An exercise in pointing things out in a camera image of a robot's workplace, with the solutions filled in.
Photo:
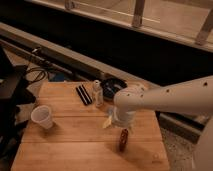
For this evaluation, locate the black rectangular block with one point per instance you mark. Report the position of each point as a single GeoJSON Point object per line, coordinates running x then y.
{"type": "Point", "coordinates": [83, 94]}

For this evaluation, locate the dark red pepper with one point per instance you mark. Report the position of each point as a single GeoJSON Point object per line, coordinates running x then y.
{"type": "Point", "coordinates": [123, 140]}

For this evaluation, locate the black round bowl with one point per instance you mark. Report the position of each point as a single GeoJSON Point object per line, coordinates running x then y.
{"type": "Point", "coordinates": [111, 86]}

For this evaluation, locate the translucent plastic cup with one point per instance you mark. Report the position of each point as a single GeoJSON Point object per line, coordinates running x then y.
{"type": "Point", "coordinates": [42, 115]}

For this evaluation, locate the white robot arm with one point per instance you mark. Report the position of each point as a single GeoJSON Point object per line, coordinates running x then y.
{"type": "Point", "coordinates": [193, 97]}

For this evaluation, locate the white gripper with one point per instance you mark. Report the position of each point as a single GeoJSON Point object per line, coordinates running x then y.
{"type": "Point", "coordinates": [120, 118]}

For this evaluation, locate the black equipment at left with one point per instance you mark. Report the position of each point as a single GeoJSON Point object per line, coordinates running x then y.
{"type": "Point", "coordinates": [13, 92]}

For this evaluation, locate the clear small bottle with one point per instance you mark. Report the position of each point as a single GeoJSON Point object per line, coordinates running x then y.
{"type": "Point", "coordinates": [97, 93]}

